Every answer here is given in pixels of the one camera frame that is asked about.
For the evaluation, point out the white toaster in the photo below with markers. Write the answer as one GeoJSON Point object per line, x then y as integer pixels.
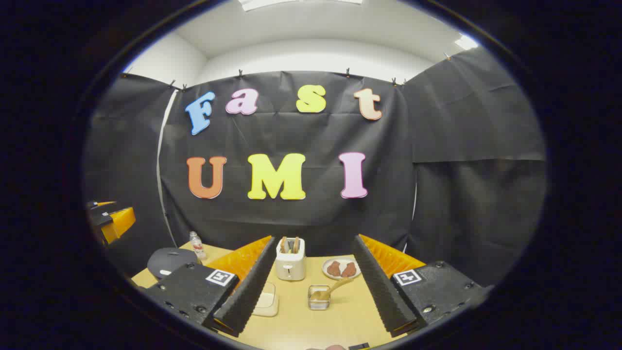
{"type": "Point", "coordinates": [290, 267]}

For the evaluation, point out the dark grey rice cooker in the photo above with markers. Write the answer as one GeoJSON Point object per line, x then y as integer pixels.
{"type": "Point", "coordinates": [172, 260]}

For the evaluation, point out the brown meat piece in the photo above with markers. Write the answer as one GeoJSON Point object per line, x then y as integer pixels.
{"type": "Point", "coordinates": [334, 268]}
{"type": "Point", "coordinates": [349, 270]}

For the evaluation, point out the clear plastic container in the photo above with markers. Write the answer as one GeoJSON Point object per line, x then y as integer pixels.
{"type": "Point", "coordinates": [272, 311]}

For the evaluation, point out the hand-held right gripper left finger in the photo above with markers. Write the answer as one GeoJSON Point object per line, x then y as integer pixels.
{"type": "Point", "coordinates": [248, 291]}

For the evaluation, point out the ceiling light panel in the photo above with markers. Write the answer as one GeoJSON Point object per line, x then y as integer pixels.
{"type": "Point", "coordinates": [466, 42]}
{"type": "Point", "coordinates": [301, 3]}

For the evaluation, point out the white round plate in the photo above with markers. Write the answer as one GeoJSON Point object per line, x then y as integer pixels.
{"type": "Point", "coordinates": [341, 278]}

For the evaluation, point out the black backdrop cloth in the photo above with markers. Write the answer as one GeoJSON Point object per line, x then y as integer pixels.
{"type": "Point", "coordinates": [301, 218]}

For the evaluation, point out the wooden spoon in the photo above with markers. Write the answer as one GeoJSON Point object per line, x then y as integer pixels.
{"type": "Point", "coordinates": [335, 287]}

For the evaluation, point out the toast slice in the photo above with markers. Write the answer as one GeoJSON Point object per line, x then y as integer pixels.
{"type": "Point", "coordinates": [296, 244]}
{"type": "Point", "coordinates": [284, 244]}

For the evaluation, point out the white rice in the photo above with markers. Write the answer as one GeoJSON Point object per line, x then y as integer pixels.
{"type": "Point", "coordinates": [267, 300]}

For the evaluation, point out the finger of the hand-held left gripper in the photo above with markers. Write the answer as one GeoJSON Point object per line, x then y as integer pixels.
{"type": "Point", "coordinates": [119, 223]}
{"type": "Point", "coordinates": [99, 204]}

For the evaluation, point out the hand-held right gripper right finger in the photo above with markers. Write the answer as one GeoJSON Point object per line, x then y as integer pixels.
{"type": "Point", "coordinates": [379, 291]}

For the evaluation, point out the small clear drink bottle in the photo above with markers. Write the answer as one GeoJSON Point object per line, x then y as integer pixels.
{"type": "Point", "coordinates": [198, 248]}

